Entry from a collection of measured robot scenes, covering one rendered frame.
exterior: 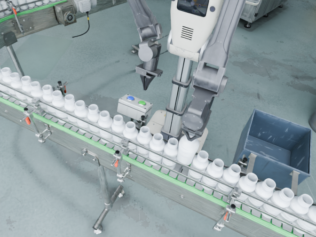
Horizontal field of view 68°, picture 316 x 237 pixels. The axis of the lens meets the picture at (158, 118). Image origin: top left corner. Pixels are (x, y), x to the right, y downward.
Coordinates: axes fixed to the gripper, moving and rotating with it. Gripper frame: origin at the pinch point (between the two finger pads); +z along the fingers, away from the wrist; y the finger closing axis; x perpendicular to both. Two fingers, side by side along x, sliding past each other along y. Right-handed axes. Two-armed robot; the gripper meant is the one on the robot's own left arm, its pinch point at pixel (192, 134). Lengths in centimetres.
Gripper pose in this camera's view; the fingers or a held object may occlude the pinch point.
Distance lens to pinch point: 80.6
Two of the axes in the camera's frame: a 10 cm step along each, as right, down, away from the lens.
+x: -9.0, -3.7, 2.3
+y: 4.3, -6.6, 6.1
